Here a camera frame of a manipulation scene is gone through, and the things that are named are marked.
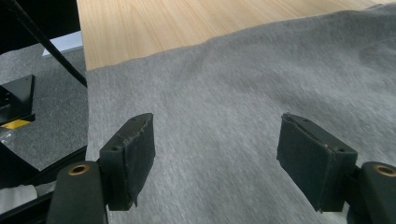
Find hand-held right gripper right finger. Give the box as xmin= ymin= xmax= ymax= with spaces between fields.
xmin=276 ymin=112 xmax=359 ymax=214

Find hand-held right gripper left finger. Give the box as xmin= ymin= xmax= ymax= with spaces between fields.
xmin=99 ymin=112 xmax=156 ymax=212

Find grey pants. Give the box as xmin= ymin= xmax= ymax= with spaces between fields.
xmin=85 ymin=3 xmax=396 ymax=224

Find yellow black hazard tape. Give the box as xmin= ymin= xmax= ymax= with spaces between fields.
xmin=0 ymin=119 xmax=32 ymax=131

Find black stand base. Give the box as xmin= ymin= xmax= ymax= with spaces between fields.
xmin=0 ymin=74 xmax=35 ymax=126

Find black curtain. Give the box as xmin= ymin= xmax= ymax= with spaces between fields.
xmin=0 ymin=0 xmax=81 ymax=55

